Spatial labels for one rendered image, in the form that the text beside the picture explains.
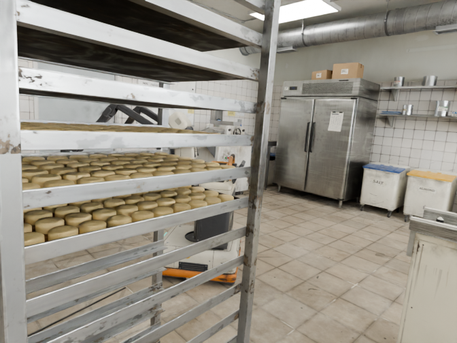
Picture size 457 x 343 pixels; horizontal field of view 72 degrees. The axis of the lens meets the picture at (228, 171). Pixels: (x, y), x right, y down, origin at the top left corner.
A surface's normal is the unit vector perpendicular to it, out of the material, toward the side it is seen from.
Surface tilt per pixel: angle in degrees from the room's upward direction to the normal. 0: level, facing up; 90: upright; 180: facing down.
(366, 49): 90
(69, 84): 90
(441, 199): 92
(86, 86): 90
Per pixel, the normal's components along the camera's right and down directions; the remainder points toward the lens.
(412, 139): -0.72, 0.06
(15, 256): 0.75, 0.16
